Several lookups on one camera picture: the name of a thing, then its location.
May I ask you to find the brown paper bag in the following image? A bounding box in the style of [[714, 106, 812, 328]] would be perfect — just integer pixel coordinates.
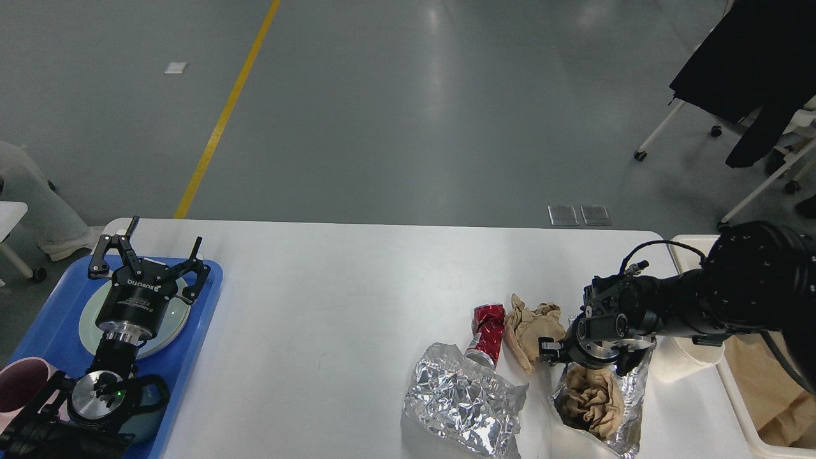
[[758, 406, 815, 449], [725, 337, 814, 430]]

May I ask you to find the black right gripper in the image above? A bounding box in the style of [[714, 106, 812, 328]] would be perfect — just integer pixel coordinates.
[[538, 319, 656, 377]]

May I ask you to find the left floor socket plate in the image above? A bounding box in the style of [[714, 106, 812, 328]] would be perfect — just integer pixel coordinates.
[[548, 205, 581, 227]]

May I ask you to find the person in grey trousers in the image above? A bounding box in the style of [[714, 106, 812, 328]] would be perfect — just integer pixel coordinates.
[[1, 142, 104, 261]]

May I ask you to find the black jacket on chair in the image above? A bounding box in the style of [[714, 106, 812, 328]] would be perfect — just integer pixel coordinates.
[[670, 1, 815, 168]]

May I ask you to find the pink mug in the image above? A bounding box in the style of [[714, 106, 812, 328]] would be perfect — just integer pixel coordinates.
[[1, 357, 57, 431]]

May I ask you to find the mint green plate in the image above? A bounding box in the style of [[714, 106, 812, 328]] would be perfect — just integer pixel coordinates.
[[78, 280, 191, 361]]

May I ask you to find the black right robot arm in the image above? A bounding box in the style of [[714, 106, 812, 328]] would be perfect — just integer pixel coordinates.
[[536, 221, 815, 393]]

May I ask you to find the floor socket plate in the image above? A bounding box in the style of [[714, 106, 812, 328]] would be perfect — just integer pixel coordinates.
[[580, 205, 613, 227], [548, 205, 581, 227]]

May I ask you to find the beige plastic bin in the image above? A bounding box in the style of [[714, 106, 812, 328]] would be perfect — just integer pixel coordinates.
[[670, 235, 815, 458]]

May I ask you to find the white rolling chair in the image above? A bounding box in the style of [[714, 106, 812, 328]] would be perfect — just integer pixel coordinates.
[[632, 97, 815, 231]]

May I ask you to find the white paper cup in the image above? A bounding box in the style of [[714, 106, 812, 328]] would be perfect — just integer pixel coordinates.
[[649, 337, 725, 383]]

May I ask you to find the white table at left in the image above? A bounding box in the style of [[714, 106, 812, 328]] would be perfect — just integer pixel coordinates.
[[1, 200, 48, 284]]

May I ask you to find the foil sheet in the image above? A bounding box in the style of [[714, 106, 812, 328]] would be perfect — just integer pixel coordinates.
[[402, 342, 528, 458]]

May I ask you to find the crushed red can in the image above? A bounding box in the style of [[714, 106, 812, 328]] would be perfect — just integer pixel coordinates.
[[463, 304, 506, 370]]

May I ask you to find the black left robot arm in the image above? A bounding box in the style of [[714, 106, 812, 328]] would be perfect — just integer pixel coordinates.
[[2, 217, 222, 458]]

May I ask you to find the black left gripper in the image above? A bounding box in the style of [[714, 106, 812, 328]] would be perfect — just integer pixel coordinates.
[[87, 217, 210, 342]]

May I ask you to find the blue plastic tray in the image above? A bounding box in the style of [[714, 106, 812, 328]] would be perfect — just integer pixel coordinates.
[[3, 256, 222, 458]]

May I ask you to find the right floor socket plate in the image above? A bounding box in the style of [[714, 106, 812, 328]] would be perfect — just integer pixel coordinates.
[[580, 205, 613, 227]]

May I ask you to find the crumpled brown paper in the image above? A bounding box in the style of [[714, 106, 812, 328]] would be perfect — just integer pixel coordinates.
[[504, 293, 566, 373]]

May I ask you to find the foil bag with paper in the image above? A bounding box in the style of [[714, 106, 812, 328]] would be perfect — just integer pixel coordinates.
[[550, 337, 656, 458]]

